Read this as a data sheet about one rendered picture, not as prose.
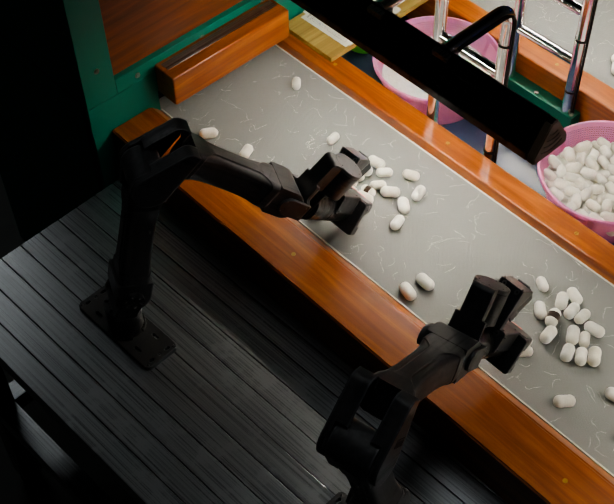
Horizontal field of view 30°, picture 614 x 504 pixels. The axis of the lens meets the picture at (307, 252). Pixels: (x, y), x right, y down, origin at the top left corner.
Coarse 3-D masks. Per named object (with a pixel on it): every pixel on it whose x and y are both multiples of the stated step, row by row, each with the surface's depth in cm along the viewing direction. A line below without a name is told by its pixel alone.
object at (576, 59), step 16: (560, 0) 218; (592, 0) 212; (592, 16) 215; (528, 32) 230; (576, 32) 220; (544, 48) 229; (560, 48) 227; (576, 48) 222; (512, 64) 239; (576, 64) 224; (512, 80) 241; (528, 80) 241; (576, 80) 227; (528, 96) 239; (544, 96) 238; (576, 96) 230; (560, 112) 235; (576, 112) 234
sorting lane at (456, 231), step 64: (256, 64) 242; (192, 128) 230; (256, 128) 230; (320, 128) 229; (384, 128) 229; (448, 192) 218; (384, 256) 208; (448, 256) 208; (512, 256) 208; (448, 320) 199; (512, 320) 199; (512, 384) 191; (576, 384) 190
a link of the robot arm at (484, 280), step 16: (480, 288) 167; (496, 288) 169; (464, 304) 169; (480, 304) 168; (496, 304) 169; (464, 320) 169; (480, 320) 168; (496, 320) 171; (480, 336) 168; (480, 352) 166
